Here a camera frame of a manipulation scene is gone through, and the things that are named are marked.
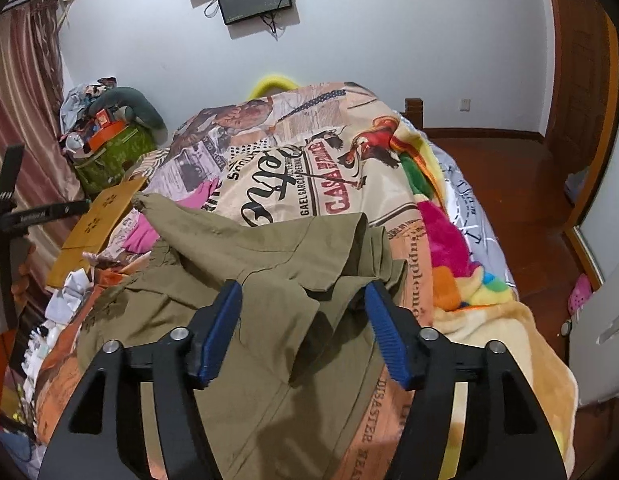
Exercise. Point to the black tripod stand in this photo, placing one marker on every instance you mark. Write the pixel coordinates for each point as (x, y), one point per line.
(9, 220)

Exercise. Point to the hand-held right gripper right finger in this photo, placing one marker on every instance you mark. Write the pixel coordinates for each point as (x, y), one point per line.
(384, 330)

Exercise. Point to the pink slipper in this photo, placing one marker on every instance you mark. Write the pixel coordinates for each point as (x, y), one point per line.
(580, 294)

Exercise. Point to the small red box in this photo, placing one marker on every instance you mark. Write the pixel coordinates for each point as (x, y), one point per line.
(104, 118)

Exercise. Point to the white patterned bed sheet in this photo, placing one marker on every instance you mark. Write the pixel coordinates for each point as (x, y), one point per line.
(469, 200)

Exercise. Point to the brown wooden door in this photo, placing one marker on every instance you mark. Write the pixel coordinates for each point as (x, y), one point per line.
(579, 85)

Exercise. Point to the colourful fleece blanket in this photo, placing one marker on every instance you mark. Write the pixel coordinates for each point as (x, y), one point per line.
(489, 310)

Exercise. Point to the yellow bamboo pillow mat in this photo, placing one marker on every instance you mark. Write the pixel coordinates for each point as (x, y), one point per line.
(99, 220)

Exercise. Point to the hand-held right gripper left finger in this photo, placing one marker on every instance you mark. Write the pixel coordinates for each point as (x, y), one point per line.
(222, 330)

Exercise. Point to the green fabric storage bag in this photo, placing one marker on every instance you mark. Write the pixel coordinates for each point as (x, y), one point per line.
(114, 160)

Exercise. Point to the yellow foam tube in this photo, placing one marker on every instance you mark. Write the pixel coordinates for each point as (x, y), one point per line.
(269, 81)

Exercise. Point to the pink cloth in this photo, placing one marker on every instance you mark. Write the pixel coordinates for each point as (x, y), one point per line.
(139, 232)

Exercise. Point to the olive green pants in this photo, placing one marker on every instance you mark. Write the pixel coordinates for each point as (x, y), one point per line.
(269, 260)

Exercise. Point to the grey neck pillow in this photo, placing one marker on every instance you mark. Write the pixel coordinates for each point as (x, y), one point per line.
(144, 110)

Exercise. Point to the striped pink curtain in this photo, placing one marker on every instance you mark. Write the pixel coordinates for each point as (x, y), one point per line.
(19, 85)

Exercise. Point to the pile of clothes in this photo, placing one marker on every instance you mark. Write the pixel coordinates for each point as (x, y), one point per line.
(74, 105)

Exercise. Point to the wooden bed post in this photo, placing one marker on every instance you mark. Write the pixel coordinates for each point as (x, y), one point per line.
(413, 112)

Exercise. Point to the orange box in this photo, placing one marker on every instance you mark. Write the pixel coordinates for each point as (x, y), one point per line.
(109, 132)

